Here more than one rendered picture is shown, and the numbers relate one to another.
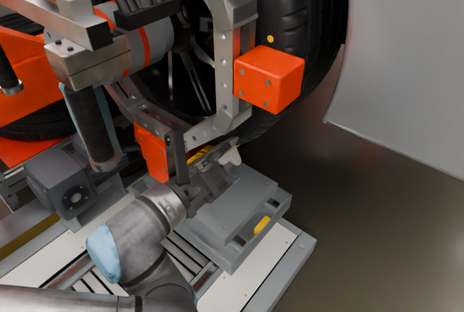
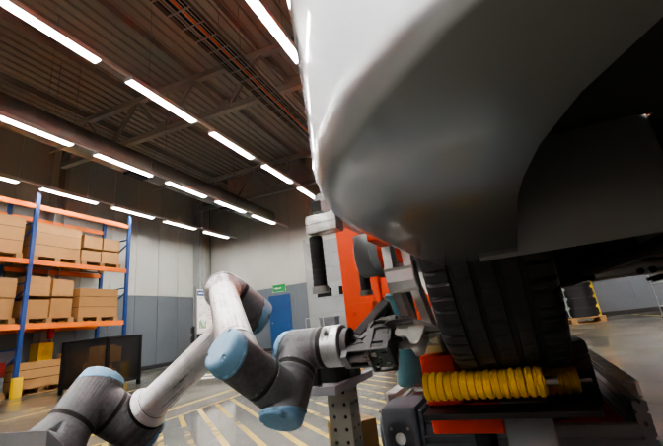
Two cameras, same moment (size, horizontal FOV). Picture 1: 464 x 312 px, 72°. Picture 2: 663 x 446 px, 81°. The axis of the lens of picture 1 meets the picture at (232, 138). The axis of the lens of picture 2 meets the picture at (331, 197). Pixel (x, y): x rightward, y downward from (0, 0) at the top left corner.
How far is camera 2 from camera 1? 0.91 m
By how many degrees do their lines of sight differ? 90
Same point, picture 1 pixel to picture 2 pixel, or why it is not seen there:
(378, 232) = not seen: outside the picture
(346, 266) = not seen: outside the picture
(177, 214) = (328, 339)
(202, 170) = (372, 327)
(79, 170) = (409, 408)
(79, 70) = (310, 223)
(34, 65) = not seen: hidden behind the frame
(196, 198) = (355, 346)
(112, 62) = (325, 223)
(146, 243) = (298, 343)
